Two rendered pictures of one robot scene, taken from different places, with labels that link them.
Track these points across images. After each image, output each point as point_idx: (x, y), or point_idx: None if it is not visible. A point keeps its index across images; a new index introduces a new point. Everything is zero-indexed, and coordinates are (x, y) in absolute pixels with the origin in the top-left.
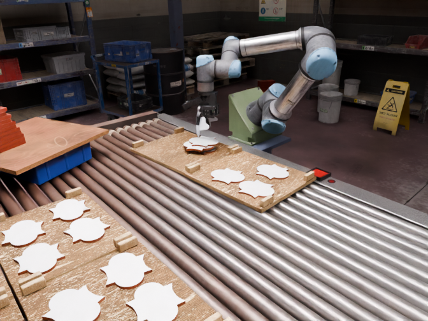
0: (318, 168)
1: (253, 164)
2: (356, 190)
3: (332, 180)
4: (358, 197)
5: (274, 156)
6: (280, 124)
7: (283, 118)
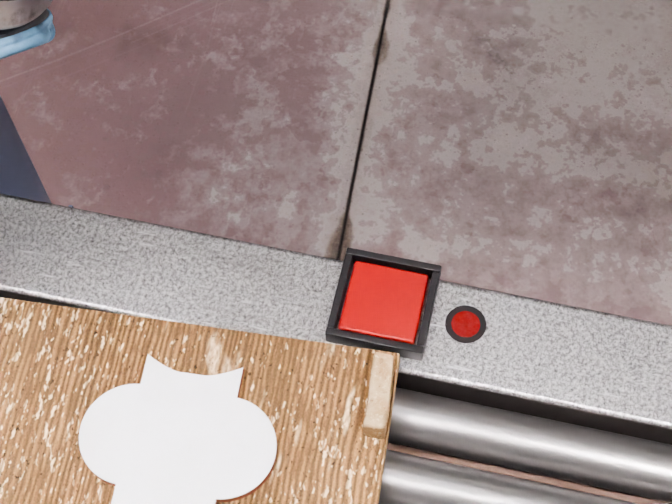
0: (362, 256)
1: (35, 403)
2: (606, 342)
3: (465, 315)
4: (643, 403)
5: (78, 221)
6: (31, 47)
7: (34, 16)
